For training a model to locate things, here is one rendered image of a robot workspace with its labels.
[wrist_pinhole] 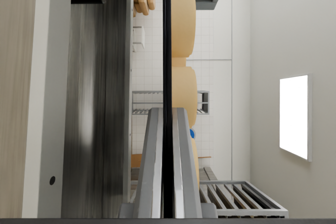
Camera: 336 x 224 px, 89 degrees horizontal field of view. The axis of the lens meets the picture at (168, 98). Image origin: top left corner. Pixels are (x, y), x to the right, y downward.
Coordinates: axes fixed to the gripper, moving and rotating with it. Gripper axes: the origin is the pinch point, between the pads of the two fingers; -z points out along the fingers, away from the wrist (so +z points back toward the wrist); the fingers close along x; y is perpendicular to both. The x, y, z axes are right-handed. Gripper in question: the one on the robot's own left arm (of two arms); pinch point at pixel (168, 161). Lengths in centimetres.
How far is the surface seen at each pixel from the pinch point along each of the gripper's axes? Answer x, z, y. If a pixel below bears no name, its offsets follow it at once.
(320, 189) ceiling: 201, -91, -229
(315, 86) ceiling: 201, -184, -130
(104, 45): -15.6, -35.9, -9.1
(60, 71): -9.7, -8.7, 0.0
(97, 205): -15.5, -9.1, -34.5
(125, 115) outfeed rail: -10.5, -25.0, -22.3
